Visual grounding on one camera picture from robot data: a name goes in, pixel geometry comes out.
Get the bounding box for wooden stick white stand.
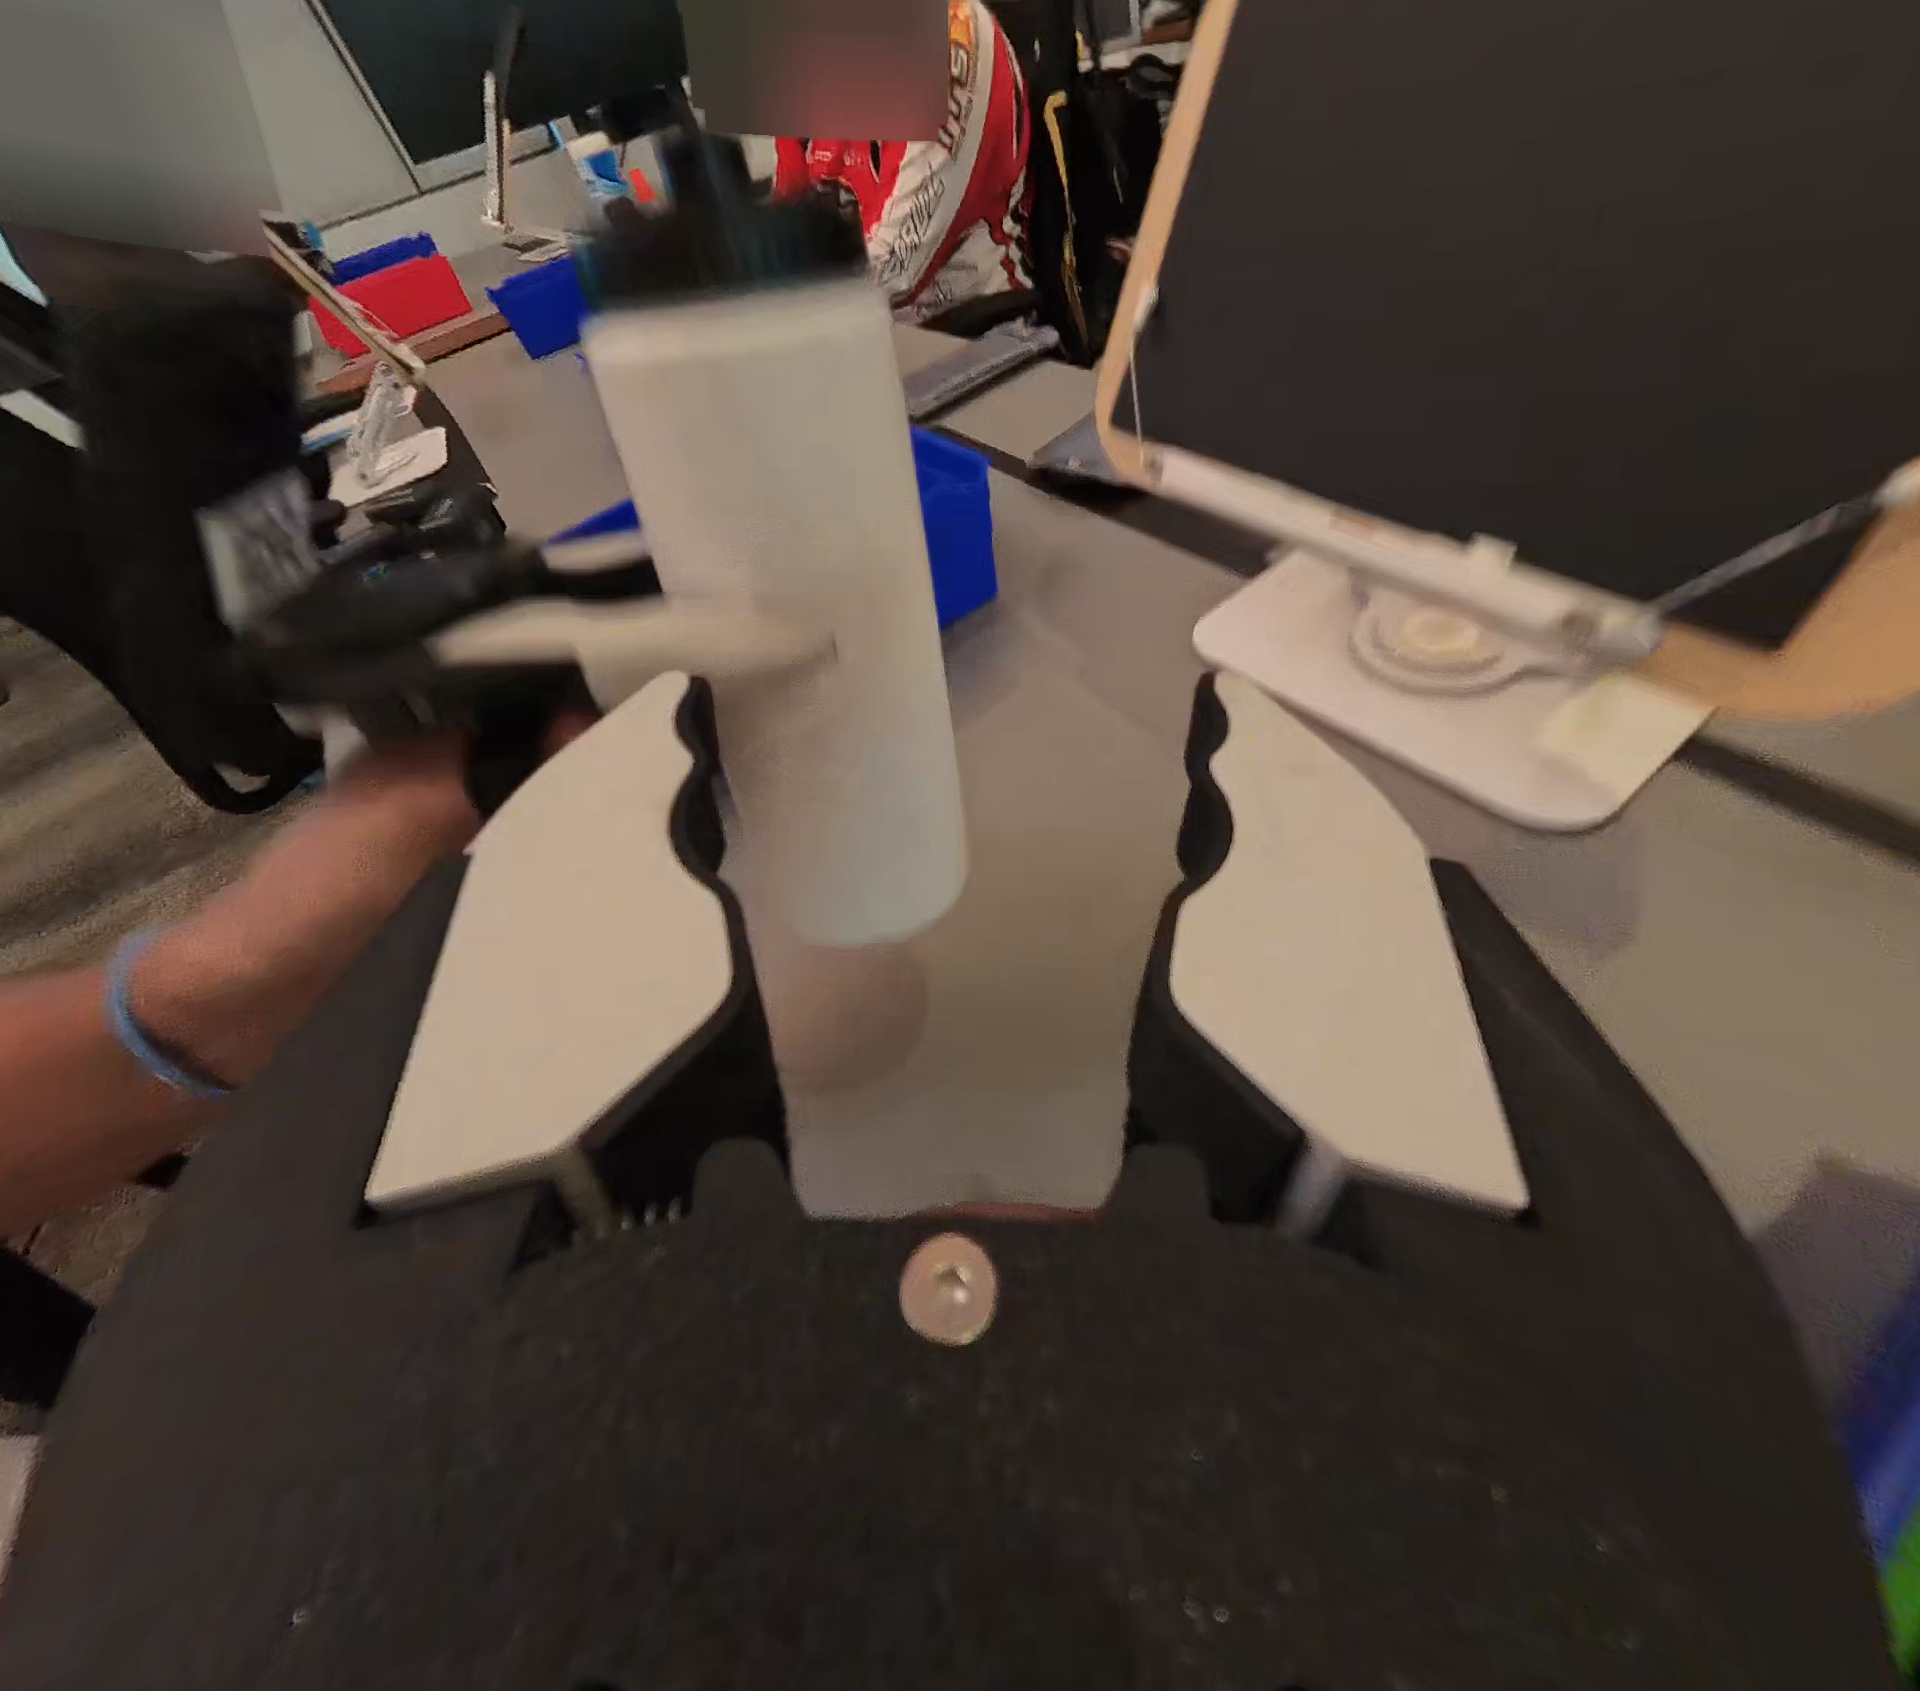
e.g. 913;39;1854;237
257;217;456;511

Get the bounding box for dark grey flat case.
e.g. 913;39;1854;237
895;319;1061;421

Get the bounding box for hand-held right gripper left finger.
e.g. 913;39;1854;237
364;671;755;1213

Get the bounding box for wood-framed black board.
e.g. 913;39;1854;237
1091;0;1920;723

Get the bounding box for blue wristband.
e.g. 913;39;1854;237
101;923;237;1099

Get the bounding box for red tray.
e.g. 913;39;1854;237
304;251;477;361

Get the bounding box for dark flat mat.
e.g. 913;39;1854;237
1023;413;1160;487

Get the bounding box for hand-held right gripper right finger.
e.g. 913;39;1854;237
1131;667;1532;1219

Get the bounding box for white upright stick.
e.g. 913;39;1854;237
475;67;516;233

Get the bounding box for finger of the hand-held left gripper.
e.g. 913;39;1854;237
431;603;841;705
543;525;665;589

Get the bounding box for white device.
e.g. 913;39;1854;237
573;131;971;949

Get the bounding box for small blue bin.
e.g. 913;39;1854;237
484;257;593;363
326;229;448;285

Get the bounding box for person's left forearm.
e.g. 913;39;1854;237
0;865;302;1235

